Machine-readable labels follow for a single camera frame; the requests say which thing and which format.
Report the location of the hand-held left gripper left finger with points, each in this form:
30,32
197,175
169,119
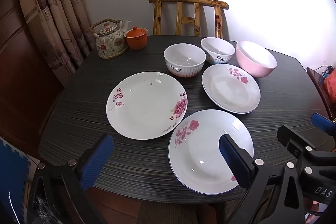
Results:
95,161

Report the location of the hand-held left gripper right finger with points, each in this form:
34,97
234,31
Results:
235,161

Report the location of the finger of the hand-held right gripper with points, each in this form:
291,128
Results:
324,123
291,138

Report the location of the white red-flower plate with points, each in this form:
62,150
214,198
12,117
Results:
199,150
231,92

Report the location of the large white pink-flower plate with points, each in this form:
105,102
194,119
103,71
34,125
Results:
141,103

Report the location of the white ribbed bowl pink base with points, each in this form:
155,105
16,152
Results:
183,66

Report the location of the white bowl blue base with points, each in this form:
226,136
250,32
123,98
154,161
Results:
218,49

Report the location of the red bag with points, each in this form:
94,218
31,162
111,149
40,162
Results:
331,88

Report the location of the blue foam mat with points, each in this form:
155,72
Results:
13,174

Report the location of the floral ceramic teapot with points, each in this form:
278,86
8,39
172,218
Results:
110,43

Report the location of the orange lidded cup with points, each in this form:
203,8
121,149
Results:
136,39

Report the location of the light wooden chair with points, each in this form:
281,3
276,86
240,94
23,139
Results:
189,20

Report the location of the beige patterned curtain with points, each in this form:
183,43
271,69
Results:
57,16

